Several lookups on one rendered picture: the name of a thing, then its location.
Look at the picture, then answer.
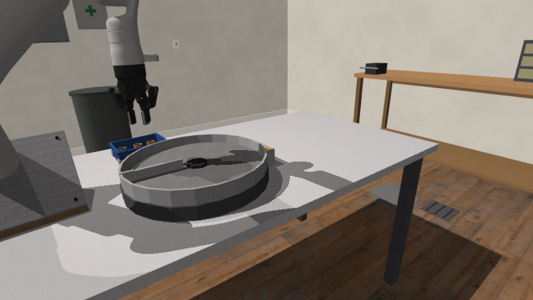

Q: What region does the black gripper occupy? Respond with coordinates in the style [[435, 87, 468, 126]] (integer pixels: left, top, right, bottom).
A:
[[109, 64, 158, 125]]

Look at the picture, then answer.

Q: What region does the blue crate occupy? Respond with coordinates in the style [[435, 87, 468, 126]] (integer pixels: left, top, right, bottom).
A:
[[109, 133, 167, 165]]

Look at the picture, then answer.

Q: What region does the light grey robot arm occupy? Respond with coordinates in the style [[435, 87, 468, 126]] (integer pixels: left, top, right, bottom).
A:
[[0, 0, 159, 179]]

